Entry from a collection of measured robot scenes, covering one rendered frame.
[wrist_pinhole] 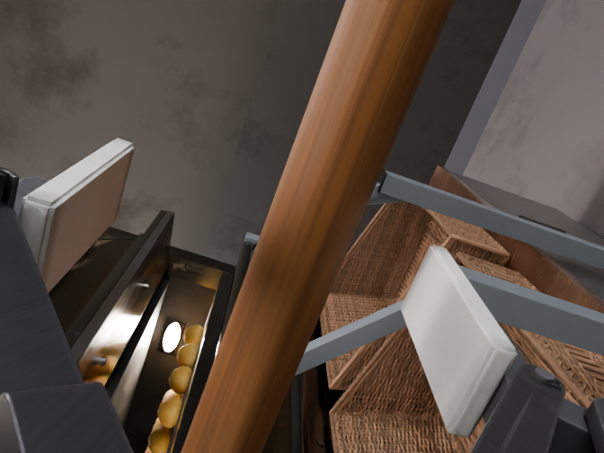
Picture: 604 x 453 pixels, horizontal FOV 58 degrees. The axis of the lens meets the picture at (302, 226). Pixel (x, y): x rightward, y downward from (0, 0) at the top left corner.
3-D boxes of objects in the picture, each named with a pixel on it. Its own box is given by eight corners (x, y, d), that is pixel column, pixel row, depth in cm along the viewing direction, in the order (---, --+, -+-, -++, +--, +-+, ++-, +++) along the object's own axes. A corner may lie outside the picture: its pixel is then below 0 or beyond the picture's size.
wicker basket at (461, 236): (429, 423, 137) (326, 394, 134) (388, 318, 191) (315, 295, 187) (515, 253, 124) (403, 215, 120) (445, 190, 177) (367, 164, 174)
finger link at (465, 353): (495, 344, 14) (521, 352, 14) (430, 242, 20) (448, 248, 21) (445, 434, 15) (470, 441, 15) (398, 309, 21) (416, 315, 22)
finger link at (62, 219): (31, 315, 13) (-1, 306, 13) (117, 219, 20) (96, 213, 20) (54, 205, 12) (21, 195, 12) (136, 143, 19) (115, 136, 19)
